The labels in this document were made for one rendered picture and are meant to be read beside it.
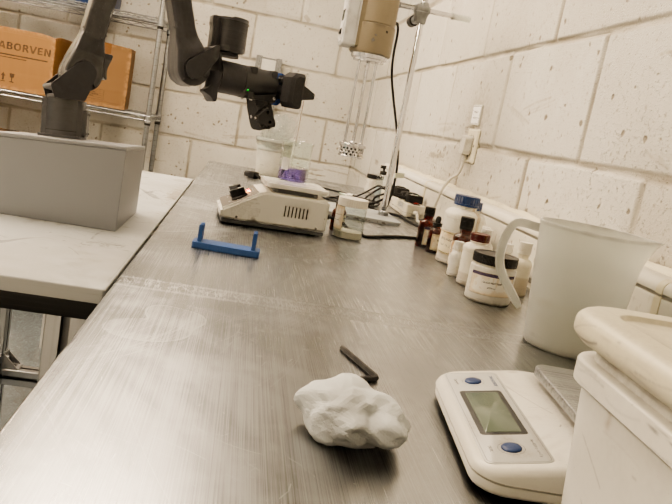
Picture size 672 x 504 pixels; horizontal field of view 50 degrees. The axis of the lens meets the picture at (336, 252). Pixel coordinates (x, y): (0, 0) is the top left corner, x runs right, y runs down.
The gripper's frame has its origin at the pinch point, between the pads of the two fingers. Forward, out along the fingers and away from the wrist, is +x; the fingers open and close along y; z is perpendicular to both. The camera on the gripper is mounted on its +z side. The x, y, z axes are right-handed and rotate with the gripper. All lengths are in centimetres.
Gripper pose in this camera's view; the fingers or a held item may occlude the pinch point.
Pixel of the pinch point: (297, 93)
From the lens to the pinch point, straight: 139.4
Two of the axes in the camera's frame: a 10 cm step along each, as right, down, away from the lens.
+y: 5.3, 2.5, -8.1
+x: 8.2, 0.7, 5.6
